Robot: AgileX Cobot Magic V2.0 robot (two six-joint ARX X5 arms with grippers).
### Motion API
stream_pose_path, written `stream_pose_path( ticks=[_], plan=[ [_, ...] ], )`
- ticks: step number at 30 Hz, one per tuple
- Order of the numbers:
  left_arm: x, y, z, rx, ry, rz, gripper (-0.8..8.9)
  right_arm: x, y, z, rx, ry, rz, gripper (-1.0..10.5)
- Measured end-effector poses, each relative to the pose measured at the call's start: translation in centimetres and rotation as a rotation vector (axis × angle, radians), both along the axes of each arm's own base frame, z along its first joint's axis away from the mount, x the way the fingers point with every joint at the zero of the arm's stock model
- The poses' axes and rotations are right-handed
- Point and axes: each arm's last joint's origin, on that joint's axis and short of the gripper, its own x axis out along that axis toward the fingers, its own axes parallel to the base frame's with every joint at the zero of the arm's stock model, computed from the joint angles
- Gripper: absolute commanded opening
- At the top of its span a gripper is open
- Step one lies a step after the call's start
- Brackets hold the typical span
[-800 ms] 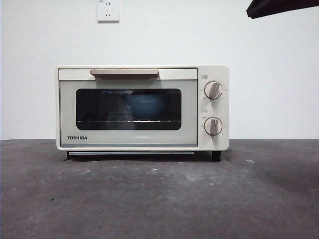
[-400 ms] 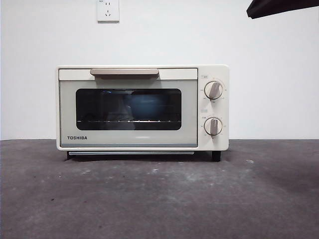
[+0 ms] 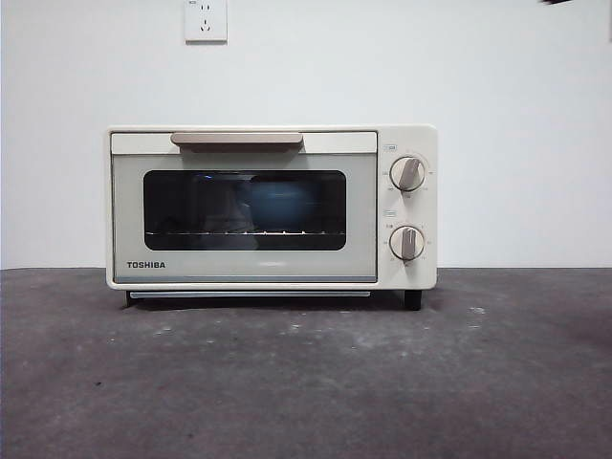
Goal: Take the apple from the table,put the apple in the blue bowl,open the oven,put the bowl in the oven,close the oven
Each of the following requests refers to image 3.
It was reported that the blue ribbed bowl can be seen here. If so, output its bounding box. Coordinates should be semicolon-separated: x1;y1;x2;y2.
233;173;327;231

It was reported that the glass-windowed oven door with handle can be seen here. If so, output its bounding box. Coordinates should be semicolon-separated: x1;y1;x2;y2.
110;130;380;284

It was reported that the cream Toshiba toaster oven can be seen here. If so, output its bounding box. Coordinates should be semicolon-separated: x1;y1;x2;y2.
105;124;438;311

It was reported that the temperature knob with taupe grip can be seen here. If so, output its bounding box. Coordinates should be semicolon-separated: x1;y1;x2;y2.
388;156;427;193

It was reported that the timer knob with taupe grip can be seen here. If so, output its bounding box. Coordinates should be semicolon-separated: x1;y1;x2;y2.
388;224;426;262

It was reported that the white wall socket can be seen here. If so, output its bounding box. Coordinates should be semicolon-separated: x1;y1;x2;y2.
185;0;230;46

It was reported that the wire oven rack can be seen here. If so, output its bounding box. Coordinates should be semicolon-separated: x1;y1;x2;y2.
144;229;346;237

